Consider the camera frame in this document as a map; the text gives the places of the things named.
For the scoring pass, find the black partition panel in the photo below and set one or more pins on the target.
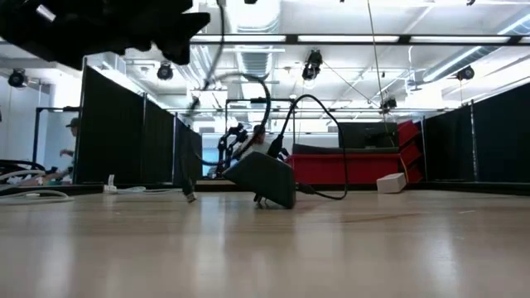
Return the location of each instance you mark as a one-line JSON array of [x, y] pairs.
[[449, 149], [188, 157], [112, 140], [503, 140], [159, 149]]

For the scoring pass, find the long silver air duct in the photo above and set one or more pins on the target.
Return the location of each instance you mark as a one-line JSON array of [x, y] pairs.
[[455, 62]]

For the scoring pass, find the black wedge charging hub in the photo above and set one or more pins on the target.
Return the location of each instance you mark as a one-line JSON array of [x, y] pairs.
[[265, 178]]

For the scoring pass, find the red stacked bins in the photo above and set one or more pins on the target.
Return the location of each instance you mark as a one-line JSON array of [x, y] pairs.
[[410, 153]]

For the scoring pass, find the black hanging camera device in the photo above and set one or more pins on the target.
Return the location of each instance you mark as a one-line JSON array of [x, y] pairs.
[[313, 62]]

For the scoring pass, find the person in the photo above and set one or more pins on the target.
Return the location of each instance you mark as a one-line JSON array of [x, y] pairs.
[[73, 124], [260, 145]]

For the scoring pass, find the black spotlight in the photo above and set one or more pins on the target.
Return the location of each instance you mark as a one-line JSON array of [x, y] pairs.
[[17, 78], [465, 73], [165, 71], [389, 103]]

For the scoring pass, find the silver ribbed air duct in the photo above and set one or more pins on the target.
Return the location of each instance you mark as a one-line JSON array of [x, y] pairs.
[[254, 62]]

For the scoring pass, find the background black robot arm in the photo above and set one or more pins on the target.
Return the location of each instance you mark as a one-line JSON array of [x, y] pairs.
[[232, 136]]

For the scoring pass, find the black aluminium table frame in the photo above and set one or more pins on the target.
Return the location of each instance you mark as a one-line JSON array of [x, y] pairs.
[[360, 187]]

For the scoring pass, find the red storage bin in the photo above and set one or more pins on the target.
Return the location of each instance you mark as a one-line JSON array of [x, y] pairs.
[[364, 169]]

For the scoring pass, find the black frame light bar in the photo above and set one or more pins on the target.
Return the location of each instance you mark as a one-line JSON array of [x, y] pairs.
[[404, 39]]

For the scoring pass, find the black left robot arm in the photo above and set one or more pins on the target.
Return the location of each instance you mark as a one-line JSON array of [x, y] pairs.
[[83, 33]]

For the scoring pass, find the black monitor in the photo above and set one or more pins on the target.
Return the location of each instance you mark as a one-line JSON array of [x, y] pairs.
[[364, 134]]

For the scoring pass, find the white power strip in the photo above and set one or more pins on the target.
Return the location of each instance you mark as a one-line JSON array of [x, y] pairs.
[[391, 183]]

